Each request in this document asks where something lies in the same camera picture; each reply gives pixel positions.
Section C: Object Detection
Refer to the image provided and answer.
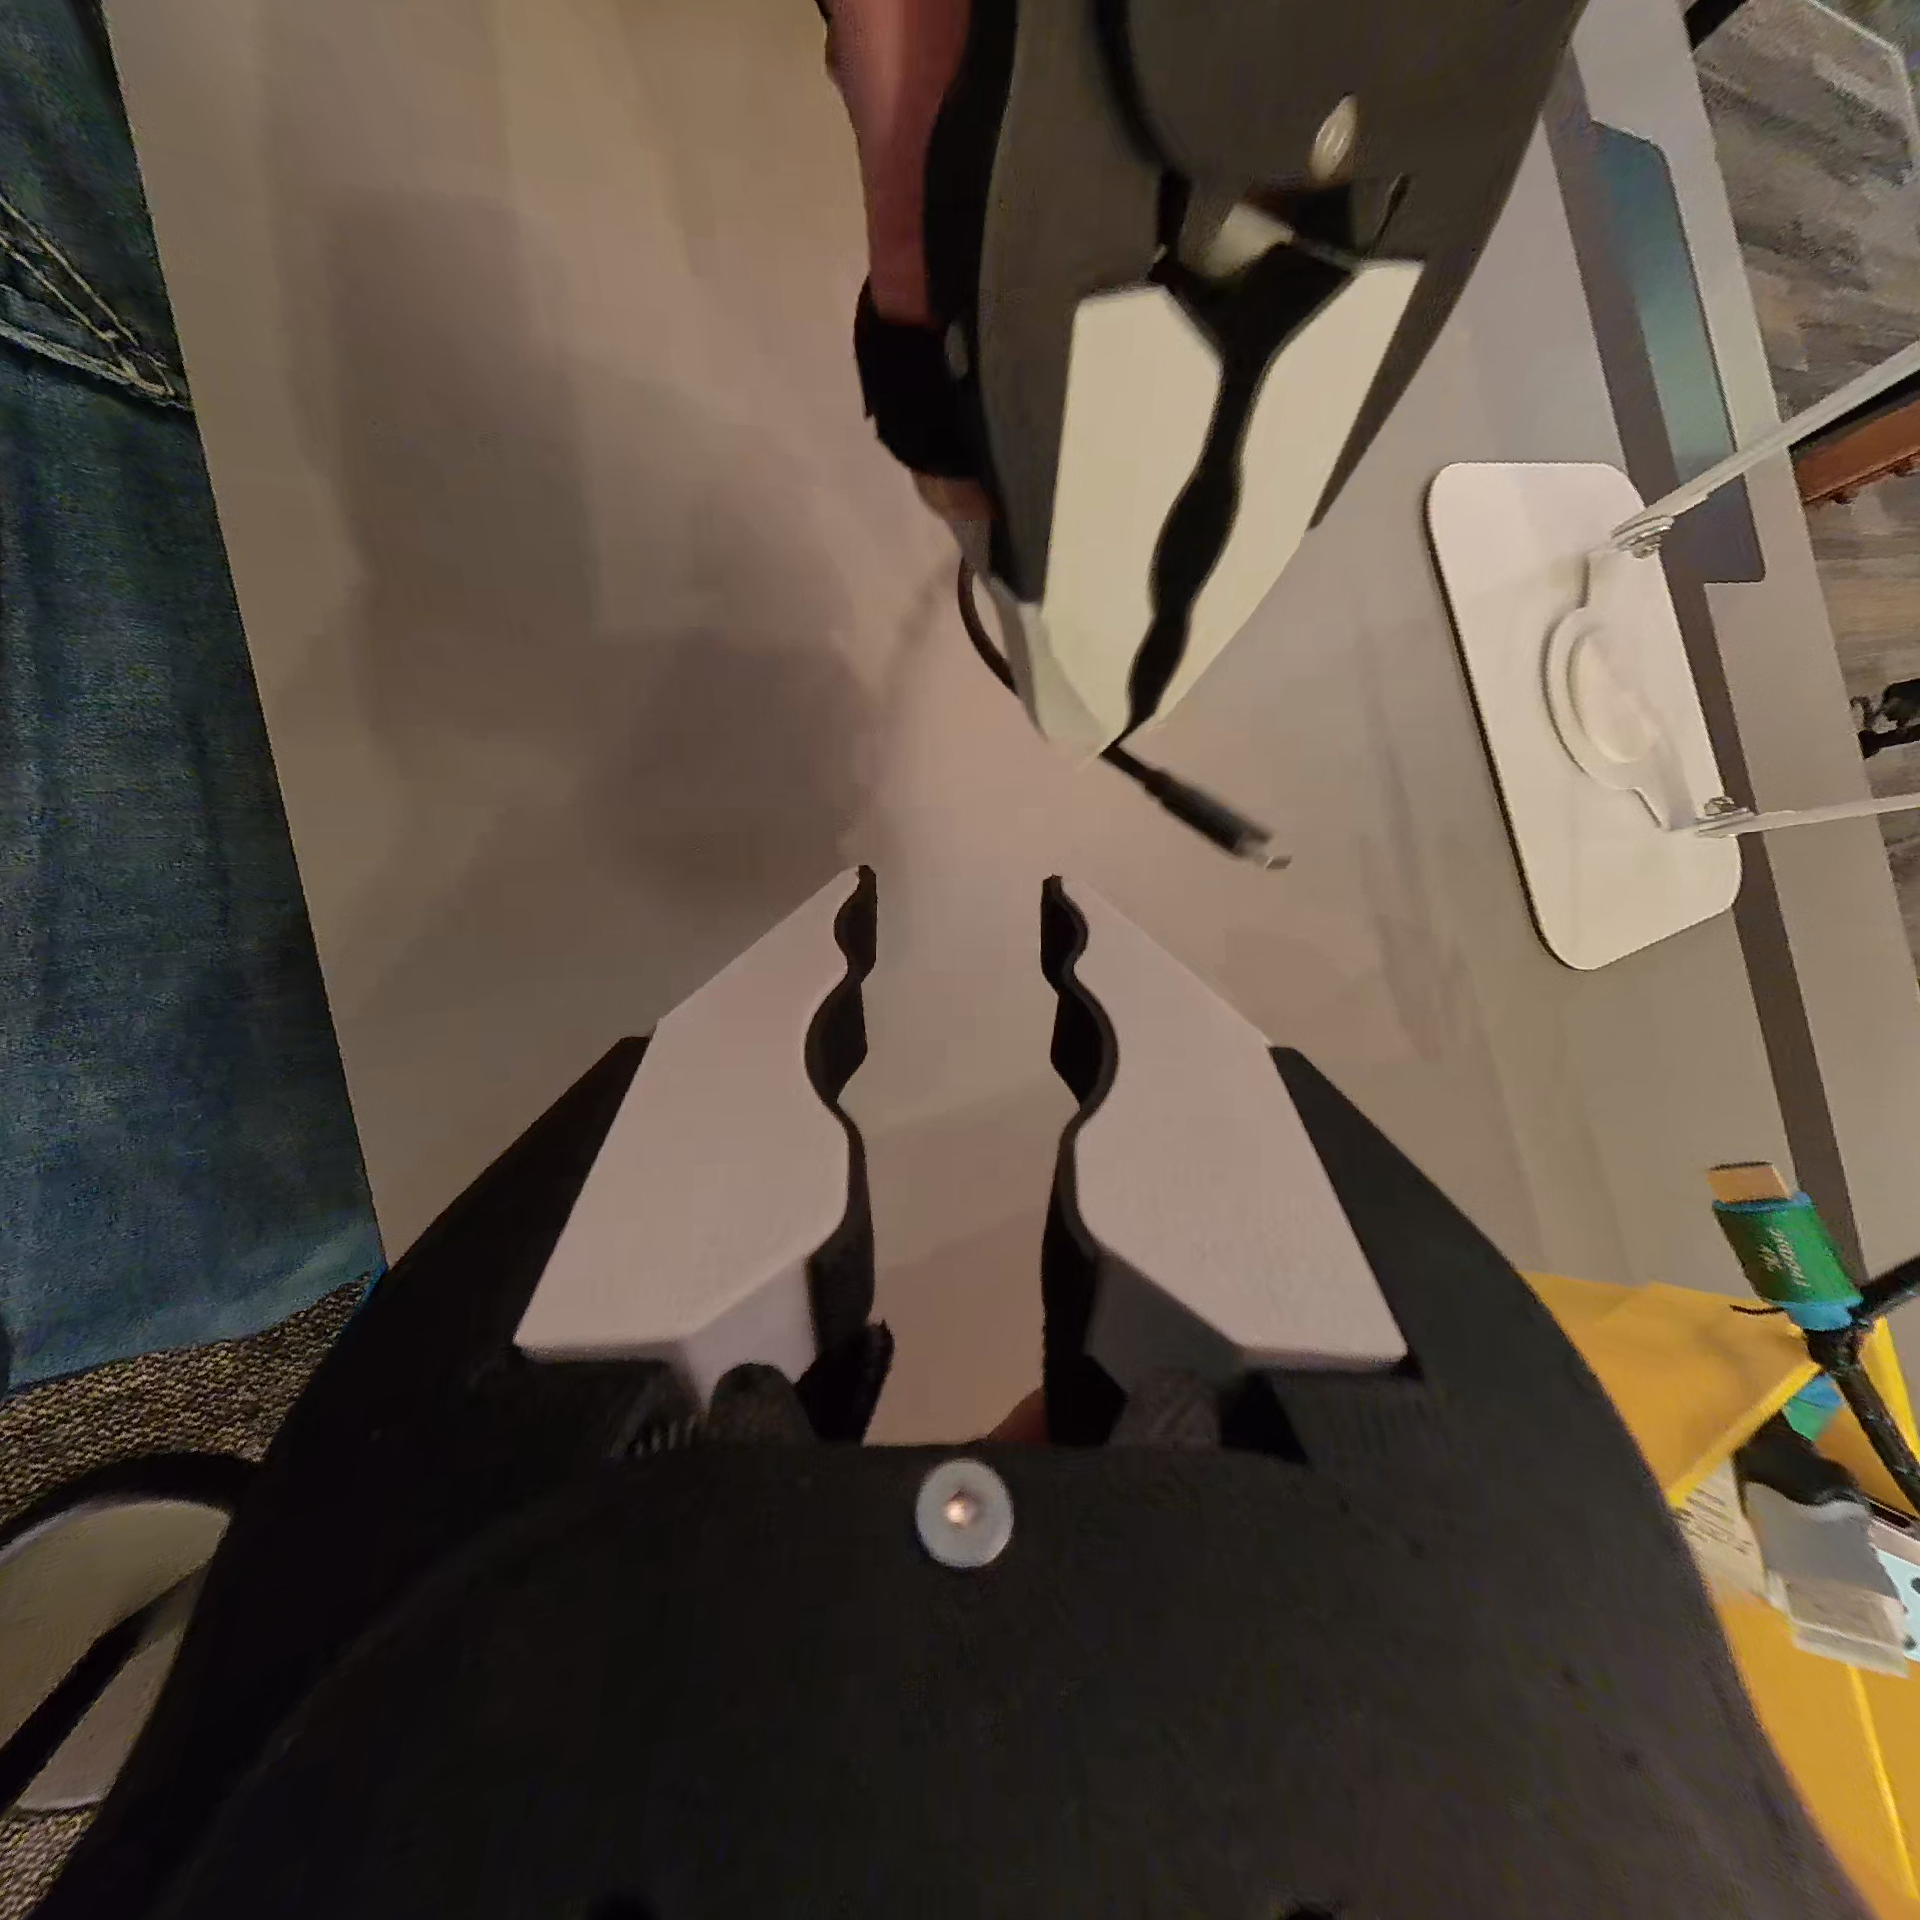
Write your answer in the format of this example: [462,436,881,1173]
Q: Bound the grey chair base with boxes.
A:
[0,1476,250,1817]

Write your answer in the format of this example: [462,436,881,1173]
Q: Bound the person's left hand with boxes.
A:
[825,0,995,524]

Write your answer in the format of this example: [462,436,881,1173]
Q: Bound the wooden book stand white base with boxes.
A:
[1425,337,1920,972]

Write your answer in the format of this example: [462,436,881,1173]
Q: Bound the braided HDMI cable green plugs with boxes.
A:
[1710,1160,1920,1521]

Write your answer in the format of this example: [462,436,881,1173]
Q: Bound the yellow plastic bin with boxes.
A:
[1516,1267,1920,1920]

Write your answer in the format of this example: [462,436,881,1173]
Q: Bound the black HDMI switch box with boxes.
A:
[1670,1463,1920,1673]

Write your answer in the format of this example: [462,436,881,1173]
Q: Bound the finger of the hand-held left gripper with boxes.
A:
[1131,264,1426,741]
[1012,285,1255,755]

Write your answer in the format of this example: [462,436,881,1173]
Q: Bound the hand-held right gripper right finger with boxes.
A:
[1039,874,1412,1444]

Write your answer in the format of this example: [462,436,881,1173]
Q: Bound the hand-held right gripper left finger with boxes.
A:
[515,865,886,1444]

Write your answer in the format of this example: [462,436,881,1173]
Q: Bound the thin black hub cable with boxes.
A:
[958,557,1296,875]

